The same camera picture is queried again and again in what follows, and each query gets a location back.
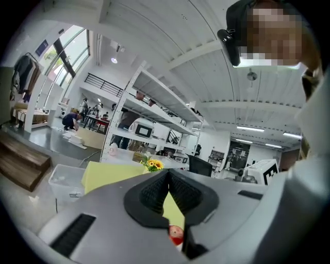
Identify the red apple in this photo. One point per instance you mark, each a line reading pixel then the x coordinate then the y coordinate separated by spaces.
pixel 176 233

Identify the round ceiling fixture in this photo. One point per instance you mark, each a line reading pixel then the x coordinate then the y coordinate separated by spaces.
pixel 251 75

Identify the black head-mounted camera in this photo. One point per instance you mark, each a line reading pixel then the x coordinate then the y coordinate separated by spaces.
pixel 230 49

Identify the white microwave oven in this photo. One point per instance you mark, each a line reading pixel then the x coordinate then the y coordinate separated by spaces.
pixel 144 130

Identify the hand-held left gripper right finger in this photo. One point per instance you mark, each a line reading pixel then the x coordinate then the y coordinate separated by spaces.
pixel 232 206

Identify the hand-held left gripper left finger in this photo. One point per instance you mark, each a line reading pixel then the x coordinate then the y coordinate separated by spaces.
pixel 116 211

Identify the clothes rack with coats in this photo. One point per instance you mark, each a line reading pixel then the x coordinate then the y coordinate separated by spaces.
pixel 24 74

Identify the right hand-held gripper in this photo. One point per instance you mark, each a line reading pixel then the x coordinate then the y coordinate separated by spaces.
pixel 268 172

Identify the black balcony railing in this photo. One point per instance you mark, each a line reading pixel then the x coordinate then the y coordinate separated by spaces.
pixel 103 85

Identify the green tablecloth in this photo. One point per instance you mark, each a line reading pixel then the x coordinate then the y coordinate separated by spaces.
pixel 111 175

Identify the tall white metal shelving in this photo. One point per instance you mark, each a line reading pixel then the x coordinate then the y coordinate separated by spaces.
pixel 154 108

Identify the long ceiling light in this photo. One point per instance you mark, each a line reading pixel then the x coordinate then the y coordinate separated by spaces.
pixel 250 128
pixel 291 135

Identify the black monitor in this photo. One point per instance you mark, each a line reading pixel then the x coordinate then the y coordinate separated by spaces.
pixel 199 166

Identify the clear plastic storage box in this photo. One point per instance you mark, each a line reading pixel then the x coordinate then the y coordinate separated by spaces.
pixel 65 183

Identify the red table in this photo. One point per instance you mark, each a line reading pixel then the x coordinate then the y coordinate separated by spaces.
pixel 99 123

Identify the yellow sunflower bouquet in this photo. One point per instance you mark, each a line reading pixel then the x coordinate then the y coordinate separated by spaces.
pixel 152 163

